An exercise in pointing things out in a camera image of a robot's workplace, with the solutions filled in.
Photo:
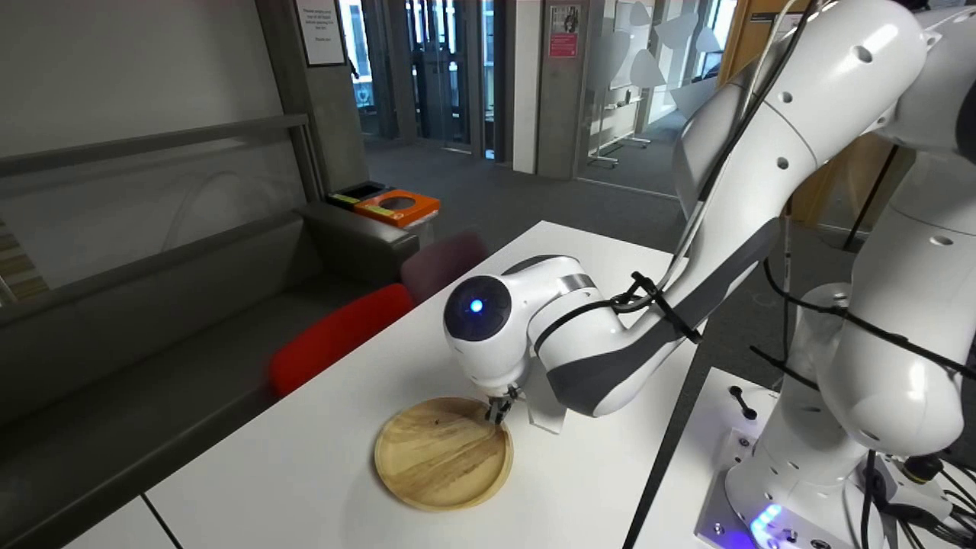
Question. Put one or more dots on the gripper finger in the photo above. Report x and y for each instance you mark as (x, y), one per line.
(495, 412)
(512, 394)

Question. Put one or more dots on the round wooden plate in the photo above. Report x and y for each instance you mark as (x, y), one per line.
(438, 457)

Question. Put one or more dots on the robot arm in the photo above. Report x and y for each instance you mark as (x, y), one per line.
(770, 191)

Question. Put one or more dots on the maroon chair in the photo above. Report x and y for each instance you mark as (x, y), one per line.
(442, 263)

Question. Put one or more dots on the red chair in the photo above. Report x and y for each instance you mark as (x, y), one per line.
(335, 335)

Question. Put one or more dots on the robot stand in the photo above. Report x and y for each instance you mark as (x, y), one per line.
(686, 473)

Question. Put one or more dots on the orange lid bin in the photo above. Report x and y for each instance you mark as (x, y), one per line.
(398, 204)

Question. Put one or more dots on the black bolt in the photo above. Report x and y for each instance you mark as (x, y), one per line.
(741, 402)

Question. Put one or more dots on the black and yellow bin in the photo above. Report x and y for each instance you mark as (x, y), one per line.
(355, 194)

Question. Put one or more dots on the glass doors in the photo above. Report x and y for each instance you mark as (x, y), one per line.
(435, 69)

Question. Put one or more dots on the whiteboard on stand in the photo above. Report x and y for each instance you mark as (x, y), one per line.
(621, 69)

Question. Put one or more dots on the grey bench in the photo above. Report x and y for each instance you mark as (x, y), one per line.
(152, 343)

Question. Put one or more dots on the glass railing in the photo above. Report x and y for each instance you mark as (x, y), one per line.
(152, 198)

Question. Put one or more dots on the red wall poster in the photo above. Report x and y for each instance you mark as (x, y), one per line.
(563, 34)

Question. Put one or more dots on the white framed wall notice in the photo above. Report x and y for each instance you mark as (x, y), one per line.
(321, 30)

